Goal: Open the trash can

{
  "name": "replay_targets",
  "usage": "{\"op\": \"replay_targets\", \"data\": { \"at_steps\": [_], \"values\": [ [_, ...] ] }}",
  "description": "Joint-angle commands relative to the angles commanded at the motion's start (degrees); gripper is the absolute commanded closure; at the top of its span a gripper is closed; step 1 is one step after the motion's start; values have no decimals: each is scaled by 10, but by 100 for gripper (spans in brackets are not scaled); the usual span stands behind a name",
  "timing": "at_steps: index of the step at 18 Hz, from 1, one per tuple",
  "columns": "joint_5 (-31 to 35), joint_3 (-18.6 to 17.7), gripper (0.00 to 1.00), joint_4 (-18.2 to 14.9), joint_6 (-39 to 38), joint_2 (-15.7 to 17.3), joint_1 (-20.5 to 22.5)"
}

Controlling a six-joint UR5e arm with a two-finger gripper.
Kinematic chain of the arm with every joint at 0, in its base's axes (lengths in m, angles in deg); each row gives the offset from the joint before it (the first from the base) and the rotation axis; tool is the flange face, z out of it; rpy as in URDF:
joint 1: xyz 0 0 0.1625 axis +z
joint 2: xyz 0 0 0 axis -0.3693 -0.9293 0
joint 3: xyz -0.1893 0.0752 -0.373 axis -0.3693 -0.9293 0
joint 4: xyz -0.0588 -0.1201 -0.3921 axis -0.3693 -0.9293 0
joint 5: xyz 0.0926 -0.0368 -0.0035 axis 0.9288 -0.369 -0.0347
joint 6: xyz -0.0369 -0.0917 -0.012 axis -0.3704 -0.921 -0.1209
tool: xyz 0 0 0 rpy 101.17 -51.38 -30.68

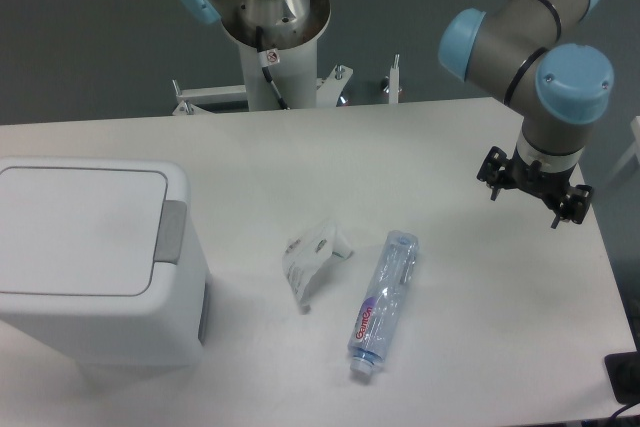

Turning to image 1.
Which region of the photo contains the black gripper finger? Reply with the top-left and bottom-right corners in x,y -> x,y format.
477,146 -> 510,201
551,184 -> 594,229

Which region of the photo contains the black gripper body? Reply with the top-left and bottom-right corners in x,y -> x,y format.
501,150 -> 575,207

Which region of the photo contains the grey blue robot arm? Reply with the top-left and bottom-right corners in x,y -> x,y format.
180,0 -> 614,224

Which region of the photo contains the white plastic trash can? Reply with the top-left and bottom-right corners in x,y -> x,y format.
1,156 -> 211,368

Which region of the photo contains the white trash can lid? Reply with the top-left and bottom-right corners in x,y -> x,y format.
1,166 -> 187,296

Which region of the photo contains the black device at table edge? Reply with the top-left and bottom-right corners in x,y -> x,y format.
604,351 -> 639,404

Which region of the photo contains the clear plastic water bottle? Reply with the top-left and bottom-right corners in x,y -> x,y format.
348,230 -> 419,379

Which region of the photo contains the crumpled clear plastic bag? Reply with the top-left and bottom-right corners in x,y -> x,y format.
282,218 -> 354,313

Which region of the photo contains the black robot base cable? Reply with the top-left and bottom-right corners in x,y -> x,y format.
249,0 -> 292,111

